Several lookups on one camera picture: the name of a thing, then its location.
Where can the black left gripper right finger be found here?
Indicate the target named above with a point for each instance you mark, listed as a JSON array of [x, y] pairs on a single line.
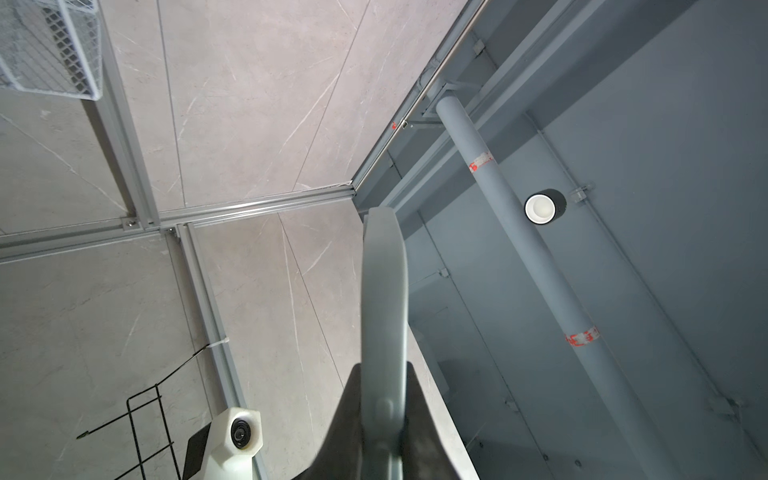
[[422, 452]]

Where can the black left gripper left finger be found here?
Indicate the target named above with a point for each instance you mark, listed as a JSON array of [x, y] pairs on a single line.
[[340, 455]]

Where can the grey ceiling pipe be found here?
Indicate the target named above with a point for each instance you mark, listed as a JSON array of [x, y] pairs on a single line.
[[632, 419]]

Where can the round ceiling lamp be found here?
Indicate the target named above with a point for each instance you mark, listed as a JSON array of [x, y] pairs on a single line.
[[544, 207]]

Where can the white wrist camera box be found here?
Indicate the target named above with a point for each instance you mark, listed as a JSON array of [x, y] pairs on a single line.
[[235, 437]]

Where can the black wire hook rack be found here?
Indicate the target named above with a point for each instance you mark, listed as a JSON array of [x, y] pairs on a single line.
[[150, 432]]

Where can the white wire mesh basket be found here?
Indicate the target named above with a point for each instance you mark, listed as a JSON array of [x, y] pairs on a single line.
[[52, 47]]

